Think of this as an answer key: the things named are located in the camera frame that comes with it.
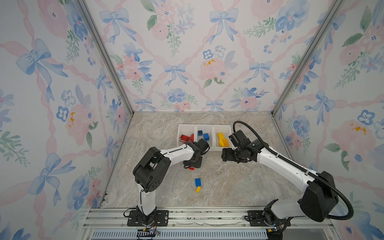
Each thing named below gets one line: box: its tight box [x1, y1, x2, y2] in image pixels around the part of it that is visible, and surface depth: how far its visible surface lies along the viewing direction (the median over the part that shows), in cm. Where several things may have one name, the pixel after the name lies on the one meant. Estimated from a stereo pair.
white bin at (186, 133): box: [177, 124, 197, 148], surface depth 105 cm
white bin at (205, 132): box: [195, 124, 214, 151], surface depth 106 cm
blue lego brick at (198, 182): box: [195, 178, 202, 187], surface depth 87 cm
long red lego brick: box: [180, 134, 190, 142], surface depth 105 cm
